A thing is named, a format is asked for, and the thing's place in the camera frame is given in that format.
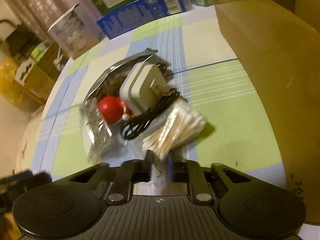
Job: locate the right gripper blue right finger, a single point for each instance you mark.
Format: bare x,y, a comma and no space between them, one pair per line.
191,173

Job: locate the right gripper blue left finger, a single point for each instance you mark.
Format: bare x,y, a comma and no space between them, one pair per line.
129,173

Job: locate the silver foil bag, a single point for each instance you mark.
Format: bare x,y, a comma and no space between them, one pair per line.
99,136

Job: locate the cotton swabs bag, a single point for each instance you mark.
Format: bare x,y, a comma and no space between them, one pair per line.
182,124

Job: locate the red santa toy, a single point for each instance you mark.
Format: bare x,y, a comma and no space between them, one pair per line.
114,109

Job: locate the white power adapter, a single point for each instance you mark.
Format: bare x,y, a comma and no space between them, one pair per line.
143,87

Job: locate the yellow plastic bag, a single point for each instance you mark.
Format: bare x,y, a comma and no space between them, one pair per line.
9,88

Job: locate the checked bed sheet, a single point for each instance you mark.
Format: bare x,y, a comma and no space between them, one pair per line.
199,67

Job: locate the black shopping bag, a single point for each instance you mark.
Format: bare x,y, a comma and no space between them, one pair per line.
20,43

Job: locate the white vase picture box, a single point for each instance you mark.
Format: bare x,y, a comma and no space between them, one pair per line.
76,31

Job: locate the blue product box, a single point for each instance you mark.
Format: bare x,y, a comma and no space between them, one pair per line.
136,14

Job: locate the large cardboard box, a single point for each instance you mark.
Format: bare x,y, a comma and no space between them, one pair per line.
279,50

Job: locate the pink curtain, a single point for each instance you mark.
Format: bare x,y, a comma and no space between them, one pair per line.
39,15

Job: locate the cardboard carton with handle cutout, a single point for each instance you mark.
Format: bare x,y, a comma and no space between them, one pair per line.
35,80

